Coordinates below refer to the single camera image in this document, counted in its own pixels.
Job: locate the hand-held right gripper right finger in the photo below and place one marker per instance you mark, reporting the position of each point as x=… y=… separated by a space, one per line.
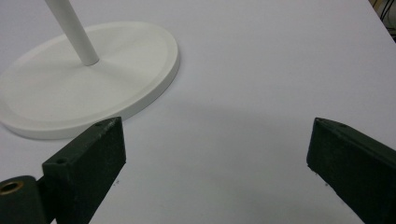
x=355 y=165

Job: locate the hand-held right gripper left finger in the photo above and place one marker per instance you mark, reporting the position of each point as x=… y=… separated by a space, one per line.
x=84 y=168

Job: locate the white lamp stand with round base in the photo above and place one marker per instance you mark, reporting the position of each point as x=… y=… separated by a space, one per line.
x=87 y=90

